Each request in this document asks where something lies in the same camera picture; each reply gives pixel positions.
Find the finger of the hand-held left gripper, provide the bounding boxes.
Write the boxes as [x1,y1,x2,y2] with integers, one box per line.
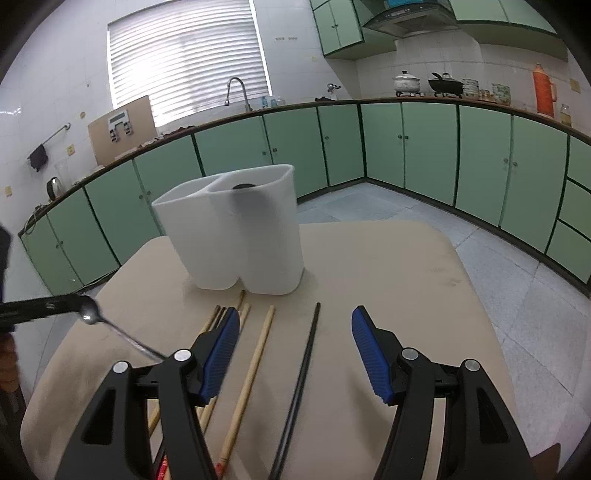
[0,294,96,329]

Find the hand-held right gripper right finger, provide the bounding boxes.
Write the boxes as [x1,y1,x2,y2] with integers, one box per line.
[351,305,539,480]

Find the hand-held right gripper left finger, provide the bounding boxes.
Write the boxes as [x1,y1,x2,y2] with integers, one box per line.
[54,306,242,480]

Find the metal spoon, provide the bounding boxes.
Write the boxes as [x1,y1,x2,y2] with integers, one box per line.
[78,299,167,362]

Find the black chopstick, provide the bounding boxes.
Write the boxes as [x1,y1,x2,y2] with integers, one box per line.
[272,302,322,480]
[269,318,319,480]

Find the white plastic utensil holder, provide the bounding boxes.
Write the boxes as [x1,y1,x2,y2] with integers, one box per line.
[151,164,305,296]

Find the dark towel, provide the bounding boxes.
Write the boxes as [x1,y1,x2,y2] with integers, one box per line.
[28,144,49,172]

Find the clear plastic jug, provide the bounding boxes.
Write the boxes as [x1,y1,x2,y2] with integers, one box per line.
[55,159,77,185]

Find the cardboard box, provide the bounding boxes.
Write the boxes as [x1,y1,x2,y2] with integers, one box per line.
[88,95,157,166]

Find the green lower kitchen cabinets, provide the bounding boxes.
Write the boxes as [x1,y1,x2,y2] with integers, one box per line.
[18,99,591,296]

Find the green kitchen cabinets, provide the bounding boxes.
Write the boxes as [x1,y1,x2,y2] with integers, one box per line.
[450,0,559,35]
[18,99,591,296]
[309,0,365,59]

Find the metal kitchen faucet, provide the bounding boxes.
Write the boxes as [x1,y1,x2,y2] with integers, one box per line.
[225,77,254,112]

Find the white window blinds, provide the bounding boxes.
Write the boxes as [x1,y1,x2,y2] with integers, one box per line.
[107,0,271,127]

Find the white cooking pot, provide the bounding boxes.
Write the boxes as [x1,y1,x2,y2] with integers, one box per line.
[393,71,421,97]

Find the black wok with lid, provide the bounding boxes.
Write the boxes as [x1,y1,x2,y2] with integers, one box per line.
[427,72,465,99]

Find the orange thermos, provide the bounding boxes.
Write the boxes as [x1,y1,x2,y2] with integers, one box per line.
[533,63,558,116]

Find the green upper kitchen cabinets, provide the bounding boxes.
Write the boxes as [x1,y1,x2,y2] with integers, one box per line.
[309,0,365,59]
[450,0,559,35]

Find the range hood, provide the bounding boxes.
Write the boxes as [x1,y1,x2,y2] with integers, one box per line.
[361,0,460,38]

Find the metal towel rail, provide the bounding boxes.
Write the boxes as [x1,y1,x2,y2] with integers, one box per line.
[39,122,72,148]

